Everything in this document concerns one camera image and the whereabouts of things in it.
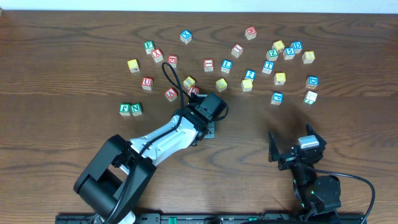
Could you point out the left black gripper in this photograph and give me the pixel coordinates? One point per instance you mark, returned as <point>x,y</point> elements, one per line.
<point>193,97</point>

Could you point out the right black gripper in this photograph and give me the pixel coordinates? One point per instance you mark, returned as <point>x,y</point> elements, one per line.
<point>290,157</point>

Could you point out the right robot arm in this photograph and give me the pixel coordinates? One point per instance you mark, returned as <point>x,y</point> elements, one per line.
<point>319,195</point>

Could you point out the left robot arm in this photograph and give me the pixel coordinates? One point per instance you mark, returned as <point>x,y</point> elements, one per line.
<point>114,180</point>

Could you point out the red U block centre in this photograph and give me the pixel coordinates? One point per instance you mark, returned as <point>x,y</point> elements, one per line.
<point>193,91</point>

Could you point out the red u block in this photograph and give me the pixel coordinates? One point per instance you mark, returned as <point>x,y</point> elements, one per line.
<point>193,91</point>
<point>147,83</point>

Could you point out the yellow block centre left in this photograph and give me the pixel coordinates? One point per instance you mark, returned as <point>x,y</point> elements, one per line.
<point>189,82</point>

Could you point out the red A block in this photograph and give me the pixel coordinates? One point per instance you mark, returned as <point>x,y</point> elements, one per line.
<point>171,94</point>

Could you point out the red I block centre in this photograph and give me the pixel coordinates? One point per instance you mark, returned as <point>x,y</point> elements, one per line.
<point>208,65</point>

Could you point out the red i block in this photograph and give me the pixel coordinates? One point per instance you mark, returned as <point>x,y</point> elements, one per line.
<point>208,65</point>
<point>237,50</point>

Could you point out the yellow block below 2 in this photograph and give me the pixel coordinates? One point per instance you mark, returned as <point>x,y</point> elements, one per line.
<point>246,85</point>

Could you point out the blue L block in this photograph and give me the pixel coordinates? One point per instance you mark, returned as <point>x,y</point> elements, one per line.
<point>226,66</point>

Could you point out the white green Z block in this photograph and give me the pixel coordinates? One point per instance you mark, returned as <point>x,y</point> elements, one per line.
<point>310,97</point>

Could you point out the blue block lower right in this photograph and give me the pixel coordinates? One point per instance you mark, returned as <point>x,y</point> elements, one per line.
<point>277,98</point>

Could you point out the red E block left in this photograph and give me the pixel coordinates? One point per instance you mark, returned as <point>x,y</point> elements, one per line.
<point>173,60</point>

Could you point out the red e block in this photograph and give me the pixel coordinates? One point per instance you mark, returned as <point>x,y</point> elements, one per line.
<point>250,33</point>
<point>173,60</point>

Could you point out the blue 2 block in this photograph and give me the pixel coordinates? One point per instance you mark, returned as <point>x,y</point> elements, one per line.
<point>250,75</point>

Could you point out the red U block left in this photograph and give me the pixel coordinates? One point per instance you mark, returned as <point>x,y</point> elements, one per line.
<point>147,83</point>

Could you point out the green N block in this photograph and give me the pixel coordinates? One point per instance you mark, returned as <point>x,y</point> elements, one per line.
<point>136,109</point>

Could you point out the blue D block right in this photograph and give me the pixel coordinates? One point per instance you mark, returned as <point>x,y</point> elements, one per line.
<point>312,82</point>

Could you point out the blue d block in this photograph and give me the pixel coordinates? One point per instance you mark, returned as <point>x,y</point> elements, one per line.
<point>297,46</point>
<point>312,82</point>

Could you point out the red I block upper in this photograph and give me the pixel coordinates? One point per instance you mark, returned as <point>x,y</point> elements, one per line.
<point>237,50</point>

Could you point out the red X block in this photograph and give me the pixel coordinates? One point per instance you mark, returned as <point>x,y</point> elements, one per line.
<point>157,55</point>

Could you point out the blue X block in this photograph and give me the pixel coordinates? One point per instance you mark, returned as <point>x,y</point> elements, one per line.
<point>186,36</point>

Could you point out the green J block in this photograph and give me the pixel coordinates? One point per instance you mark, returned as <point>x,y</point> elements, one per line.
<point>124,109</point>

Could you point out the blue T block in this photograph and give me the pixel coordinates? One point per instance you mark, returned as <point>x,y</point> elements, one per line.
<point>268,67</point>

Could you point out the yellow block far left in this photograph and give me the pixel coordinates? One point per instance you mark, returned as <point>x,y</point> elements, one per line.
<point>133,65</point>

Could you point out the green F block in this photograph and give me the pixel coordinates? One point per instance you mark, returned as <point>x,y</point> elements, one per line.
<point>149,47</point>

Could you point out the red E block top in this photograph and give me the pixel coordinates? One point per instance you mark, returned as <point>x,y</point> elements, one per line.
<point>250,33</point>

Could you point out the yellow 8 block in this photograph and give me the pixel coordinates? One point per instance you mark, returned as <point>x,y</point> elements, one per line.
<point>308,57</point>

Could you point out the blue 5 block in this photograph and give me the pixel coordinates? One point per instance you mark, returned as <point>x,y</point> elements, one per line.
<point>288,53</point>

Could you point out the yellow block top right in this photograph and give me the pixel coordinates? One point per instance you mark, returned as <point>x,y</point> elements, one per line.
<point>278,46</point>

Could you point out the blue D block upper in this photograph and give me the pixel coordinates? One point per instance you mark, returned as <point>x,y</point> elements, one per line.
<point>297,46</point>

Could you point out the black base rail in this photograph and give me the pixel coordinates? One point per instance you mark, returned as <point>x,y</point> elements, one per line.
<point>155,218</point>

